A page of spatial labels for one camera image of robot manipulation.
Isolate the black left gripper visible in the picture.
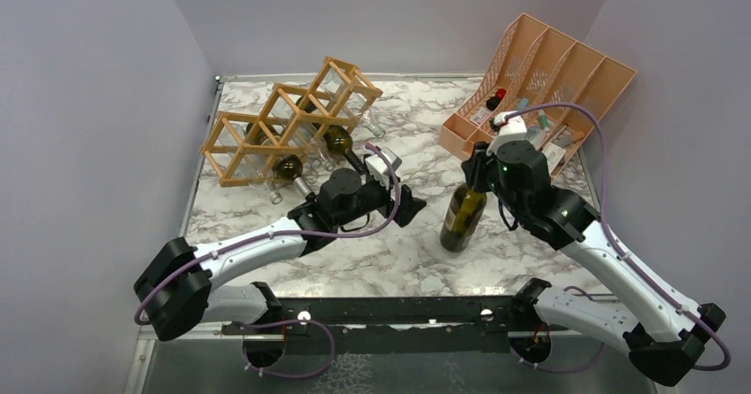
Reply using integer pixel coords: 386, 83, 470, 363
335, 174, 426, 228

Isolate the dark green wine bottle labelled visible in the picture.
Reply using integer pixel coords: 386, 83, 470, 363
312, 123, 361, 174

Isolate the small clear glass jar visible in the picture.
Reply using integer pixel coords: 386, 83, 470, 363
271, 99, 336, 171

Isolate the green wine bottle silver neck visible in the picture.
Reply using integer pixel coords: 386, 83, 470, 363
248, 123, 314, 205

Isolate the clear tall glass bottle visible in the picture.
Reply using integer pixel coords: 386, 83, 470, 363
321, 66, 386, 138

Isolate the clear square glass bottle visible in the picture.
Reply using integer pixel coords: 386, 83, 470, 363
232, 151, 283, 205

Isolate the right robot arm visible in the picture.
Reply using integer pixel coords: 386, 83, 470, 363
461, 140, 726, 386

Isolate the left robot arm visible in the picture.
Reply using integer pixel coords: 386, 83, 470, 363
134, 144, 427, 341

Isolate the red black small bottle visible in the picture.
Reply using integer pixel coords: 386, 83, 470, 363
485, 89, 507, 111

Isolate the wooden wine rack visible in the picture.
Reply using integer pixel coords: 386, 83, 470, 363
200, 57, 383, 187

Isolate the red white small box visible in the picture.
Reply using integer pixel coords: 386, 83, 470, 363
468, 106, 492, 127

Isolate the white card package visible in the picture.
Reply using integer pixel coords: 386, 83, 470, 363
542, 143, 567, 174

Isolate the light blue pen case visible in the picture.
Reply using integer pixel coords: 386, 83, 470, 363
515, 97, 529, 112

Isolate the green white glue tube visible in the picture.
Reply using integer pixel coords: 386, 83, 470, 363
537, 110, 551, 133

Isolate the peach plastic file organizer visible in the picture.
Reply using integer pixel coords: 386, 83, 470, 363
438, 13, 637, 177

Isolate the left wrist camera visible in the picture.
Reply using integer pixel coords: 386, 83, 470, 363
371, 148, 402, 189

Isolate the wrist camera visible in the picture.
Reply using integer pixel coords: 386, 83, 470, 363
486, 111, 527, 155
371, 148, 402, 189

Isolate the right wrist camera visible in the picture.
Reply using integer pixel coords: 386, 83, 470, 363
486, 111, 527, 155

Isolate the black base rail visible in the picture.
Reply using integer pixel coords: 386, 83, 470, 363
221, 295, 542, 355

